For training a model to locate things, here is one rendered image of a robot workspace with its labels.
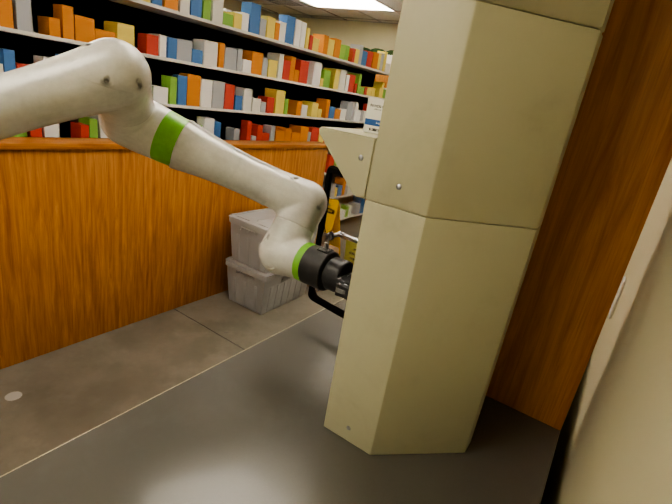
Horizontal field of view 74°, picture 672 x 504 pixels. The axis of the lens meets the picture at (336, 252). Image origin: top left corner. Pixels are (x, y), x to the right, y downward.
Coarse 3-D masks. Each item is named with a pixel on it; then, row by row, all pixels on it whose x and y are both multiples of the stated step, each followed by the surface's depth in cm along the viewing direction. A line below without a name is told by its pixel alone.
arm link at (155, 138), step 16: (160, 112) 95; (112, 128) 92; (128, 128) 92; (144, 128) 94; (160, 128) 94; (176, 128) 95; (128, 144) 96; (144, 144) 95; (160, 144) 95; (160, 160) 98
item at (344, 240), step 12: (336, 180) 117; (336, 192) 118; (348, 192) 115; (336, 204) 118; (348, 204) 116; (360, 204) 113; (336, 216) 119; (348, 216) 116; (360, 216) 113; (336, 228) 120; (348, 228) 117; (336, 240) 120; (348, 240) 117; (348, 252) 118; (336, 300) 124
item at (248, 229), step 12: (240, 216) 313; (252, 216) 319; (264, 216) 324; (240, 228) 308; (252, 228) 301; (264, 228) 298; (240, 240) 313; (252, 240) 306; (312, 240) 344; (240, 252) 317; (252, 252) 310; (252, 264) 313
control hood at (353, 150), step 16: (320, 128) 76; (336, 128) 77; (352, 128) 84; (336, 144) 75; (352, 144) 73; (368, 144) 71; (336, 160) 75; (352, 160) 74; (368, 160) 72; (352, 176) 74; (368, 176) 73; (352, 192) 75
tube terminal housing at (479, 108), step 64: (448, 0) 60; (448, 64) 62; (512, 64) 62; (576, 64) 64; (384, 128) 69; (448, 128) 64; (512, 128) 66; (384, 192) 71; (448, 192) 68; (512, 192) 70; (384, 256) 74; (448, 256) 72; (512, 256) 74; (384, 320) 76; (448, 320) 76; (384, 384) 79; (448, 384) 81; (384, 448) 84; (448, 448) 87
